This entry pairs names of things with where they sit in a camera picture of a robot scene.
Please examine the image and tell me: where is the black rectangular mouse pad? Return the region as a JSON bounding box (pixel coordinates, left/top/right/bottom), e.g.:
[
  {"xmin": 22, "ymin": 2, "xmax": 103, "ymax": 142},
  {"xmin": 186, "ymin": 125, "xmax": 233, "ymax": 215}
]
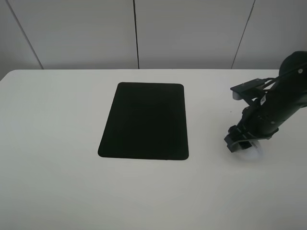
[{"xmin": 98, "ymin": 82, "xmax": 189, "ymax": 161}]

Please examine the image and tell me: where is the white wireless computer mouse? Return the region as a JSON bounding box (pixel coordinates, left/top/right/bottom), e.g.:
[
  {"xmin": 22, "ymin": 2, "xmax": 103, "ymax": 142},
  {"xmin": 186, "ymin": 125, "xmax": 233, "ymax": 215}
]
[{"xmin": 233, "ymin": 141, "xmax": 263, "ymax": 161}]

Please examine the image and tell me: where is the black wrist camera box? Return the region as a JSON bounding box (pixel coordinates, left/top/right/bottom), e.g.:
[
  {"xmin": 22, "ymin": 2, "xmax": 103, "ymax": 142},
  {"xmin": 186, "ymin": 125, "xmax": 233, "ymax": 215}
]
[{"xmin": 230, "ymin": 78, "xmax": 273, "ymax": 102}]

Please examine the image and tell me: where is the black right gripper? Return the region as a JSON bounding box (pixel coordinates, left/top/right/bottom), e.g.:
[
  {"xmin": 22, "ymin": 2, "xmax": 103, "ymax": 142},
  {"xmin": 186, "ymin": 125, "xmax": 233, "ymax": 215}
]
[{"xmin": 224, "ymin": 95, "xmax": 290, "ymax": 152}]

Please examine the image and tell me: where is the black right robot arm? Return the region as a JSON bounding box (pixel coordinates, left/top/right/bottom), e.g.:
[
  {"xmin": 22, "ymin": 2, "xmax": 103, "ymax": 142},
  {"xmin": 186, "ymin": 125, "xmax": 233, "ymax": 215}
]
[{"xmin": 224, "ymin": 51, "xmax": 307, "ymax": 152}]

